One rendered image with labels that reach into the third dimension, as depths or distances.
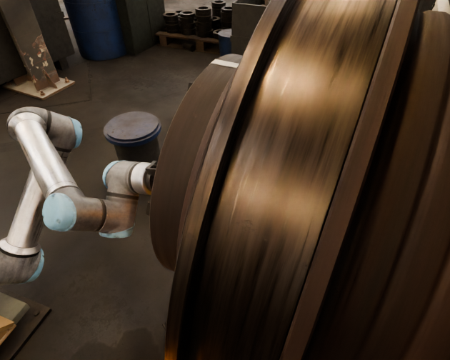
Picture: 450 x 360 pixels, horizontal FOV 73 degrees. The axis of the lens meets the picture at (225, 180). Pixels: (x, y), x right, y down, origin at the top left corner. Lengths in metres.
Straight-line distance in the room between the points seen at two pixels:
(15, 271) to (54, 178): 0.68
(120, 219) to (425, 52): 0.79
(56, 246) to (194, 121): 1.69
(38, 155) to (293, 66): 0.93
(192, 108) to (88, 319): 1.41
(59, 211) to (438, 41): 0.76
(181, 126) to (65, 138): 1.09
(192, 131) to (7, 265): 1.31
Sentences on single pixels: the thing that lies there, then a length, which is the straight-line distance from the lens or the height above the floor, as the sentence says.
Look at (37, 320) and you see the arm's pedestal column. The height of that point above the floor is 0.02.
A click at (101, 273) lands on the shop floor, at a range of 1.71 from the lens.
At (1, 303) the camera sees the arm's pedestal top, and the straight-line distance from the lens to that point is 1.68.
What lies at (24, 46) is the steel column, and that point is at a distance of 3.37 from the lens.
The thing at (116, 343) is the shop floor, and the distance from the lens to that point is 1.53.
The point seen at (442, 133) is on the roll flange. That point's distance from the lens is 0.20.
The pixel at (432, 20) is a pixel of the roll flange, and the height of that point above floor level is 1.31.
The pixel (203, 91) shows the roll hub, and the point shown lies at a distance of 0.29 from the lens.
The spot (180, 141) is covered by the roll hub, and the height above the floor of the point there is 1.22.
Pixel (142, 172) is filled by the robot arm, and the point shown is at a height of 0.84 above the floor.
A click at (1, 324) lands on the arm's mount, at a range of 1.55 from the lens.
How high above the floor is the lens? 1.38
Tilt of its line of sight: 43 degrees down
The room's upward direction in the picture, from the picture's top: straight up
